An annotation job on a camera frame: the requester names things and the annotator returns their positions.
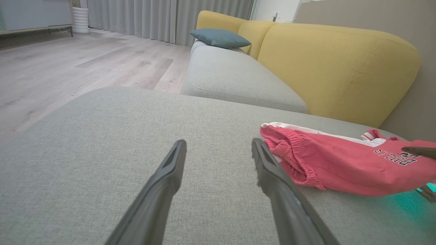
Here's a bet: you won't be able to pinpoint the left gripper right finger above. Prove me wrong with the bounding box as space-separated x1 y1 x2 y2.
251 137 341 245

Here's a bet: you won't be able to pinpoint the blue throw pillow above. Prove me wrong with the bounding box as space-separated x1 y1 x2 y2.
189 28 252 49

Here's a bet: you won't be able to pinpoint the grey and yellow sofa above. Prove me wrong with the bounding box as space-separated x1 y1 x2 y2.
0 86 436 245

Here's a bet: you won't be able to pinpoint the pale low cabinet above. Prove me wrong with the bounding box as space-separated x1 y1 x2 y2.
0 0 75 40

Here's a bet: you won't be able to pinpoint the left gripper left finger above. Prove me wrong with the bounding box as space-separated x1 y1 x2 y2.
105 139 187 245

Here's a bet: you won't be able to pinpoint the grey sofa back cushion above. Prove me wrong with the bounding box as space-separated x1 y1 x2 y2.
180 45 310 115

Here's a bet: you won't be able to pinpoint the red shirt with white collar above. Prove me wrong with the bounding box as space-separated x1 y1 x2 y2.
360 128 401 143

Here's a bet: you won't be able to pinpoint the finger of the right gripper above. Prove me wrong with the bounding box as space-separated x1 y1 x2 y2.
420 185 436 204
402 146 436 160

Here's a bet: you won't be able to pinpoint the grey sofa seat cushion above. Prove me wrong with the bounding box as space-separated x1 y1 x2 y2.
189 40 246 57

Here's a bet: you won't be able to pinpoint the large yellow sofa back cushion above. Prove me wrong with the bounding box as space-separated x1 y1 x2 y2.
257 23 422 129

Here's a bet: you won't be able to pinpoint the red shorts with white stripe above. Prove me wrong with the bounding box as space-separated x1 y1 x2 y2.
260 121 436 197

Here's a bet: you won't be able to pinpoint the grey pleated curtain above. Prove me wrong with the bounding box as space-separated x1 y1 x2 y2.
87 0 254 47

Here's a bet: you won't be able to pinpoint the small yellow sofa back cushion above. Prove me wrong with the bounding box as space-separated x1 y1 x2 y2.
237 20 277 61
196 10 248 35

